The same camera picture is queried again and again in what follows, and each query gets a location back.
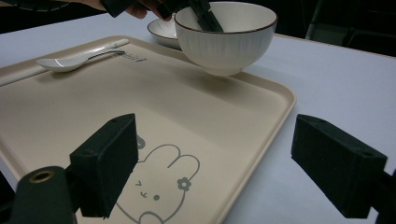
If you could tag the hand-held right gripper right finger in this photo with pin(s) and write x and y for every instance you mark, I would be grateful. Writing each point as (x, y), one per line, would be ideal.
(339, 168)

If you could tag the white ceramic spoon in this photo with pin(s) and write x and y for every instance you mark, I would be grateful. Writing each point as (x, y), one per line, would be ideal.
(62, 63)

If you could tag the white plate with dark rim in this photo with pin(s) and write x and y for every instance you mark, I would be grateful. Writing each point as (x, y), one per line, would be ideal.
(162, 32)

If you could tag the pale table cover sheet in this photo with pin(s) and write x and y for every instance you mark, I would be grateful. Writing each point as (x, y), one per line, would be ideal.
(327, 93)

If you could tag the beige tray with rabbit print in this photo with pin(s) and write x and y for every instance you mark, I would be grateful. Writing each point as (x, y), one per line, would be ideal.
(155, 102)

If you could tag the white bowl with dark rim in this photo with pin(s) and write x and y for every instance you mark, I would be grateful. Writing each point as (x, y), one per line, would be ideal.
(224, 49)

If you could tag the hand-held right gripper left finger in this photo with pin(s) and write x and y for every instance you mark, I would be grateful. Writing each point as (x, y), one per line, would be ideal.
(106, 161)

